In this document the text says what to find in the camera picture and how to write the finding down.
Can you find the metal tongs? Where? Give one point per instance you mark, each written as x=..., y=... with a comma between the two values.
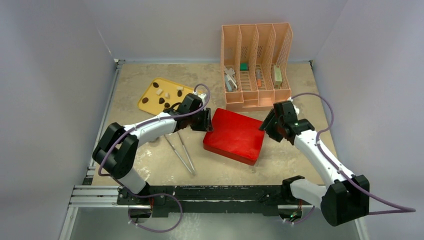
x=183, y=155

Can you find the green block in organizer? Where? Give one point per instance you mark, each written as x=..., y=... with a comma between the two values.
x=244, y=66

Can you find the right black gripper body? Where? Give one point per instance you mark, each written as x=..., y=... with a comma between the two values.
x=270, y=124

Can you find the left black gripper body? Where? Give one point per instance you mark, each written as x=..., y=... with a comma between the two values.
x=199, y=121

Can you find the stapler in organizer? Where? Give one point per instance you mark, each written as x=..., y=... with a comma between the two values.
x=230, y=81

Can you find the yellow tray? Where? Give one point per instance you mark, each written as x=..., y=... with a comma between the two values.
x=155, y=100

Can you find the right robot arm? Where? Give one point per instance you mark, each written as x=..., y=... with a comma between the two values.
x=338, y=198

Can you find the red box lid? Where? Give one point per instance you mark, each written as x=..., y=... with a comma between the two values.
x=235, y=136

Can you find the orange marker in organizer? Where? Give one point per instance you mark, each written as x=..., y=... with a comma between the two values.
x=258, y=77

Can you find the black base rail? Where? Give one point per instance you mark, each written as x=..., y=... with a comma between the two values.
x=159, y=201

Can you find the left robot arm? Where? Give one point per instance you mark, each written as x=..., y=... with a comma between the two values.
x=116, y=150

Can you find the beige box in organizer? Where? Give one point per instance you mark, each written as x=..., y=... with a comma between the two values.
x=277, y=76

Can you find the peach desk organizer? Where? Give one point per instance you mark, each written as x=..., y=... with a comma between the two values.
x=262, y=46

